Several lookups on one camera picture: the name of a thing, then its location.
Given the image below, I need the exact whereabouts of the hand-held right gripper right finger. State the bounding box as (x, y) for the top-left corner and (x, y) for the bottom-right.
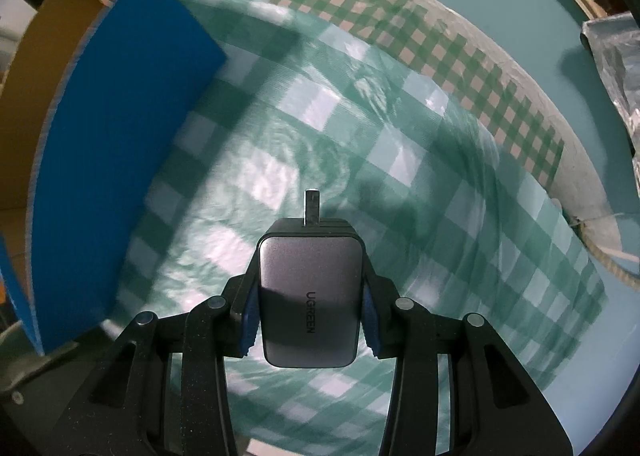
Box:
(361, 270), (573, 456)

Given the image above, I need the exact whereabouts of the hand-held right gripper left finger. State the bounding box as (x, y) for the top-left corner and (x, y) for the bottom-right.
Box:
(65, 276), (261, 456)

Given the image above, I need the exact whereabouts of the dark grey wall charger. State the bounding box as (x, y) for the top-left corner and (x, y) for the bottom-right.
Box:
(255, 189), (366, 369)

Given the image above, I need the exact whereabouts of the blue cardboard box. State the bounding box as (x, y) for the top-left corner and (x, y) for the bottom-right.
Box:
(0, 0), (228, 357)

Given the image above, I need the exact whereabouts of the green checked plastic sheet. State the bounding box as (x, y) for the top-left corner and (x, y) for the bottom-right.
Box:
(102, 0), (608, 456)

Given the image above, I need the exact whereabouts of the beige braided trim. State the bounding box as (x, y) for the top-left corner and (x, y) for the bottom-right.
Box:
(570, 216), (640, 287)

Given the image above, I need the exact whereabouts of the green and beige checkered cloth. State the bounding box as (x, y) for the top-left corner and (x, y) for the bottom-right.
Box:
(200, 0), (566, 187)

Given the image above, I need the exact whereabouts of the silver foil sheet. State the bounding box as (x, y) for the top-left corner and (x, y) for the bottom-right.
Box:
(580, 13), (640, 151)

